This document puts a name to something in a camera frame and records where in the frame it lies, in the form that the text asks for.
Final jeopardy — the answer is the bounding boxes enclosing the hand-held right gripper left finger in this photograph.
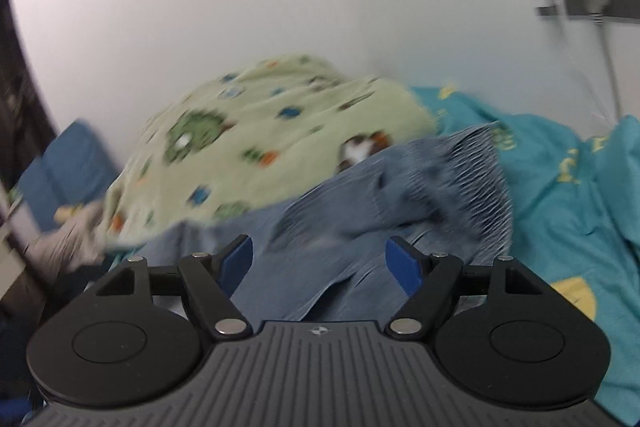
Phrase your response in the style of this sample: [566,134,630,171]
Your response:
[82,234,252,341]

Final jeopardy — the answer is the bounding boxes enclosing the white cable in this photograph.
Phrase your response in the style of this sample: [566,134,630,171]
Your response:
[552,0,626,120]

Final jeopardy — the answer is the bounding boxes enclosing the large blue pillow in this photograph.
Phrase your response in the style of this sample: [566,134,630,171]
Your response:
[42,119,123,228]

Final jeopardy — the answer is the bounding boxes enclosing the white bedside furniture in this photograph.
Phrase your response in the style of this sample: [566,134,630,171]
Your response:
[0,202,32,303]

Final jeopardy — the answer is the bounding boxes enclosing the teal printed bed sheet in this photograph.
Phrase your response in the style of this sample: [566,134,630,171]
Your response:
[410,84,640,427]

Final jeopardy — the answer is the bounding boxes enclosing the small blue pillow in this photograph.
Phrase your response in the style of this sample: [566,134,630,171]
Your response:
[17,154,66,233]

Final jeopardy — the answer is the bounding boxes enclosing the green printed fleece blanket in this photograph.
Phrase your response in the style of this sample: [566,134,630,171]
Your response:
[102,53,441,254]

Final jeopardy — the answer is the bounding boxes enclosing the dark curtain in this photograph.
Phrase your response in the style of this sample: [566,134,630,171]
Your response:
[0,0,57,208]

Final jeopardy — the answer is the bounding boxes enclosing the beige cloth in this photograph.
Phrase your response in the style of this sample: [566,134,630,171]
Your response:
[27,202,118,280]

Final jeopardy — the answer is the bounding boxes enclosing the blue-grey knit garment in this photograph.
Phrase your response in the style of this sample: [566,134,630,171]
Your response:
[142,124,516,323]

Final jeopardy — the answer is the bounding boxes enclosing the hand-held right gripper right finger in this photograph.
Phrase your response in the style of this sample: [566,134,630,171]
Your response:
[386,236,556,340]

